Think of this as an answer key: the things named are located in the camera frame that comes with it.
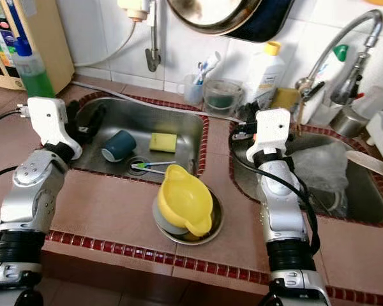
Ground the dark blue mug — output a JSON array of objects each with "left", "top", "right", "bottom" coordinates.
[{"left": 101, "top": 130, "right": 137, "bottom": 163}]

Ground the yellow bowl with grey base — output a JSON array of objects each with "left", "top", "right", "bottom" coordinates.
[{"left": 151, "top": 164, "right": 216, "bottom": 238}]

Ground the clear plastic bucket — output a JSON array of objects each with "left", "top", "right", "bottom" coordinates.
[{"left": 203, "top": 78, "right": 244, "bottom": 117}]

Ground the mustard yellow sponge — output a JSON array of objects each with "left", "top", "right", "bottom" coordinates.
[{"left": 271, "top": 87, "right": 301, "bottom": 110}]

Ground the white detergent bottle yellow cap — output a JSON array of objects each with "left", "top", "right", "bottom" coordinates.
[{"left": 243, "top": 40, "right": 287, "bottom": 109}]

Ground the stainless steel sink basin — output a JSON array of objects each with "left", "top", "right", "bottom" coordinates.
[
  {"left": 73, "top": 92, "right": 210, "bottom": 187},
  {"left": 229, "top": 124, "right": 383, "bottom": 227}
]

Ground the green soap bottle blue cap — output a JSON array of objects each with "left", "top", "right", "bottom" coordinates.
[{"left": 15, "top": 38, "right": 57, "bottom": 99}]

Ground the blue and white toothbrush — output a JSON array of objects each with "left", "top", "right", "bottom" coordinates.
[{"left": 197, "top": 52, "right": 221, "bottom": 85}]

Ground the thin white tube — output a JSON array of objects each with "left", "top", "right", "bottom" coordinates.
[{"left": 73, "top": 18, "right": 141, "bottom": 68}]

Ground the pale yellow sponge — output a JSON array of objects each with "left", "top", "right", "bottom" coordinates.
[{"left": 149, "top": 133, "right": 178, "bottom": 154}]

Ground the beige water purifier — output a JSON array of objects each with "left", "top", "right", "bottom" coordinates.
[{"left": 0, "top": 0, "right": 76, "bottom": 90}]

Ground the clear plastic bag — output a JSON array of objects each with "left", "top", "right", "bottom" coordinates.
[{"left": 297, "top": 137, "right": 355, "bottom": 214}]

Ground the steel cup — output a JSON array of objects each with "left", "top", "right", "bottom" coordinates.
[{"left": 329, "top": 105, "right": 368, "bottom": 138}]

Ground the white bottle green cap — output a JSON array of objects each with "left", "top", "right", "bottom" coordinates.
[{"left": 316, "top": 43, "right": 352, "bottom": 90}]

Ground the hanging black pan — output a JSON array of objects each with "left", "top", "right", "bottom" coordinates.
[{"left": 223, "top": 0, "right": 297, "bottom": 43}]

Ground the chrome sink faucet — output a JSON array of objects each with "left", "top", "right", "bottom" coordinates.
[{"left": 295, "top": 10, "right": 383, "bottom": 122}]

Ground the round steel plate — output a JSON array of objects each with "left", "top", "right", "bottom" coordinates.
[{"left": 153, "top": 190, "right": 224, "bottom": 246}]

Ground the hanging steel wok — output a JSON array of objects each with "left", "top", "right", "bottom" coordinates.
[{"left": 166, "top": 0, "right": 266, "bottom": 36}]

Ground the clear plastic container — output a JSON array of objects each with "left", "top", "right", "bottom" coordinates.
[{"left": 354, "top": 86, "right": 383, "bottom": 122}]

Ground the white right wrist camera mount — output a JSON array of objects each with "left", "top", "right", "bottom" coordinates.
[{"left": 246, "top": 108, "right": 292, "bottom": 163}]

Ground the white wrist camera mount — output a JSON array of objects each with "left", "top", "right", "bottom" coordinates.
[
  {"left": 19, "top": 97, "right": 84, "bottom": 160},
  {"left": 246, "top": 108, "right": 292, "bottom": 163}
]

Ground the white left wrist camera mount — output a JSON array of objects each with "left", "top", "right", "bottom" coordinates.
[{"left": 19, "top": 97, "right": 84, "bottom": 160}]

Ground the white water hose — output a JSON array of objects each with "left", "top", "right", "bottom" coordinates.
[{"left": 71, "top": 80, "right": 250, "bottom": 125}]

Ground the metal wall tap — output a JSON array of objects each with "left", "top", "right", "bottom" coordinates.
[{"left": 144, "top": 0, "right": 161, "bottom": 73}]

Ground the beige wall fitting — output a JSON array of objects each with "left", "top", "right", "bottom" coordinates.
[{"left": 118, "top": 0, "right": 157, "bottom": 21}]

